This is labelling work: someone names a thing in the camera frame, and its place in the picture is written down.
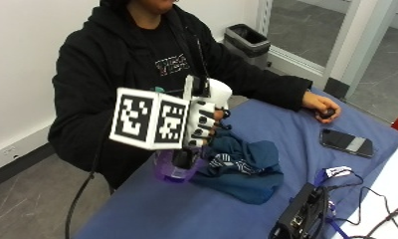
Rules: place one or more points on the small black clicker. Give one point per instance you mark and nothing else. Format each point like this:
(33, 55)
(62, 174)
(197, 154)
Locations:
(326, 114)

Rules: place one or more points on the black smartphone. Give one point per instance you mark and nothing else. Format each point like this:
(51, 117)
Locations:
(346, 142)

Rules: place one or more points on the white cube with black markers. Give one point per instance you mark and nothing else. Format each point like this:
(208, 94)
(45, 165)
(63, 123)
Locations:
(148, 118)

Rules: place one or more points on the blue tablecloth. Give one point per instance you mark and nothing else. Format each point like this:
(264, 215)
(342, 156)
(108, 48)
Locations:
(269, 129)

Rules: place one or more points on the purple translucent bottle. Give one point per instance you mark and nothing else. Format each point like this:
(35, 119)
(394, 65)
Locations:
(168, 171)

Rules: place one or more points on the teal patterned cloth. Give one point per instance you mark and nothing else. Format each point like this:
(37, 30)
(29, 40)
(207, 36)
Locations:
(248, 172)

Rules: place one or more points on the grey trash bin with liner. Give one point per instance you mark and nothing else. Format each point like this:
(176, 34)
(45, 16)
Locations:
(248, 43)

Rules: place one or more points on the the person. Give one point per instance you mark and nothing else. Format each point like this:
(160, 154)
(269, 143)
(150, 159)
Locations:
(104, 66)

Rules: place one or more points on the black electronics box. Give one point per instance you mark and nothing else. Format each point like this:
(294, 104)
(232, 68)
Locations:
(302, 212)

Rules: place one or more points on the black palm camera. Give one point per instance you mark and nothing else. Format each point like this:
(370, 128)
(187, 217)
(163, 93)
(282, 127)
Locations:
(201, 87)

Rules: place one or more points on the glass door with white frame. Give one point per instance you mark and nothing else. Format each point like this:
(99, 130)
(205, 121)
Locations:
(322, 36)

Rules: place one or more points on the white wall outlet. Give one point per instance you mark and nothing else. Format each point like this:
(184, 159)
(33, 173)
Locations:
(9, 151)

